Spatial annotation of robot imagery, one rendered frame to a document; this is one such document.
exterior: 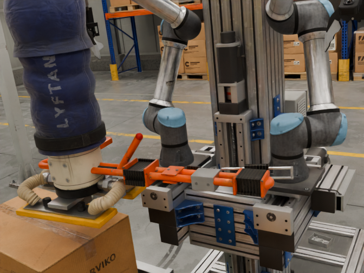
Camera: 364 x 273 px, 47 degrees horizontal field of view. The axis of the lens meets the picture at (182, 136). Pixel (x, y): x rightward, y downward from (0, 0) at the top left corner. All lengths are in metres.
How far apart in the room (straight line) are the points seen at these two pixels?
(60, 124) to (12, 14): 0.33
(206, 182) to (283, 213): 0.40
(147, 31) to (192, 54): 2.50
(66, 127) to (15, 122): 3.35
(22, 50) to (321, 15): 1.01
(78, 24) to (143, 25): 10.28
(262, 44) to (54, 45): 0.80
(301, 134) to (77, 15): 0.84
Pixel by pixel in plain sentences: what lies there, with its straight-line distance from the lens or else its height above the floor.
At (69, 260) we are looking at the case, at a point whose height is 0.93.
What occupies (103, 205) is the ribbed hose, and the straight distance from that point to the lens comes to 1.28.
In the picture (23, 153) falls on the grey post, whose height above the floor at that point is 0.35.
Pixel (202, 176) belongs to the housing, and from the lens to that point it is 1.17.
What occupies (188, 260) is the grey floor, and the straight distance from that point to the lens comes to 3.00.
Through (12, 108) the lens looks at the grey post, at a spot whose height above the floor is 0.85.
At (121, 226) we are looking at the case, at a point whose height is 0.92.
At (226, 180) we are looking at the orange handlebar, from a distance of 1.15.
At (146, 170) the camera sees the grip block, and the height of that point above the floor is 1.24.
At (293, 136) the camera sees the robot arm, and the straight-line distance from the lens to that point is 1.52.
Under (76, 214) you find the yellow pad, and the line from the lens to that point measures 1.35.
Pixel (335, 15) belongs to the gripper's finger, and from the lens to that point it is 1.25.
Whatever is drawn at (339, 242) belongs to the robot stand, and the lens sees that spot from 2.79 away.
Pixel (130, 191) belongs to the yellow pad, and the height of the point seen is 1.11.
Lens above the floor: 1.70
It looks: 18 degrees down
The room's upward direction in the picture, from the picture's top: 6 degrees counter-clockwise
